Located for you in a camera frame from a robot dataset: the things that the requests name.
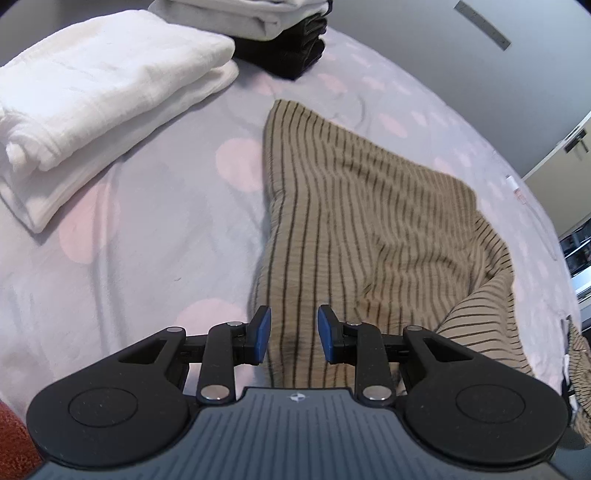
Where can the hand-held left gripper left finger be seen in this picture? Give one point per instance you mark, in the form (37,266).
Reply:
(263,334)

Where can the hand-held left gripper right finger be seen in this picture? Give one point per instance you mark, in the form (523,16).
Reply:
(328,334)

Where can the brown striped pants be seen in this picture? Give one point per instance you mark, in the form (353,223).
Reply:
(369,221)

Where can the grey pink-dotted bed sheet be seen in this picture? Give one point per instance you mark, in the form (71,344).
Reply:
(161,258)

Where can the brown striped shirt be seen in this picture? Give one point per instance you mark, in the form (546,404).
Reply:
(579,369)

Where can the orange fleece clothing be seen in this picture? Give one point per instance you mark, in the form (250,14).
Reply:
(14,438)

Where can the beige door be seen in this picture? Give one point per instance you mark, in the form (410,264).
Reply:
(558,194)

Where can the black folded ribbed garment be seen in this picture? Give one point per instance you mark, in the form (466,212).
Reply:
(286,55)

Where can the white folded garment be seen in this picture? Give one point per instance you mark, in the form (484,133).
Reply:
(92,101)

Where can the light grey folded garment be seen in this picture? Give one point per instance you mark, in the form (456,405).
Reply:
(240,16)

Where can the grey wall plate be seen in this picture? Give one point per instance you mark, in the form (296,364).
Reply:
(485,25)

